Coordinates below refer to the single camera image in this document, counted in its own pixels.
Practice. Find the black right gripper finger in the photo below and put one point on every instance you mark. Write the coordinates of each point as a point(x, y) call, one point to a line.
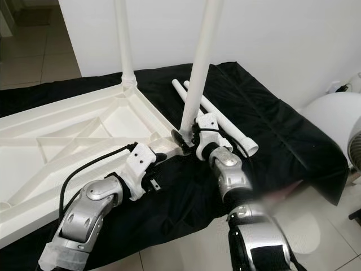
point(180, 140)

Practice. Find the white plastic children table top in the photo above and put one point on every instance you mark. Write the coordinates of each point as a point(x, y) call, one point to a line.
point(56, 158)

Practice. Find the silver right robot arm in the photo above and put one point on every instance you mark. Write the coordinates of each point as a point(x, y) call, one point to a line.
point(231, 175)

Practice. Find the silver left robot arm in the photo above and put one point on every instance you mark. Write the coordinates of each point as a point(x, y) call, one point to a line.
point(90, 209)

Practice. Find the black cloth table cover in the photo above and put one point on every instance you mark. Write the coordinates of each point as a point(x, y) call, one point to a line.
point(276, 130)

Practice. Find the pink fabric item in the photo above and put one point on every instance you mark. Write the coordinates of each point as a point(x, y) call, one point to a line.
point(282, 195)

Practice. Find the white floor fan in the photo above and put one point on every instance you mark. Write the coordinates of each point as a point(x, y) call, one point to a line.
point(333, 124)

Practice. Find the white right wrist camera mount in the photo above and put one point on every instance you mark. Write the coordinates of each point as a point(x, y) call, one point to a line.
point(208, 132)

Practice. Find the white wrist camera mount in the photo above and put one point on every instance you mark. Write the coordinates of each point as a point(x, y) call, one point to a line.
point(141, 161)
point(208, 132)

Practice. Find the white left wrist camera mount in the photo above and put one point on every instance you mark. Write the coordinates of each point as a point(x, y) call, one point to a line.
point(141, 161)

